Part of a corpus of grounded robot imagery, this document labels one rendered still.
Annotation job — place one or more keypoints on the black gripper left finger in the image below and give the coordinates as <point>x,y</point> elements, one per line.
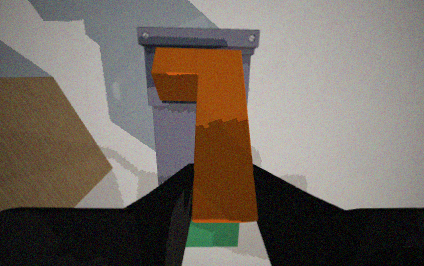
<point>152,231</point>

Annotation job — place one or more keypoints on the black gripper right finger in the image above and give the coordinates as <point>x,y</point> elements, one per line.
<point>299,229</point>

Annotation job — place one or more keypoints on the orange l-shaped part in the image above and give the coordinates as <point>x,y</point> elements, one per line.
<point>223,187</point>

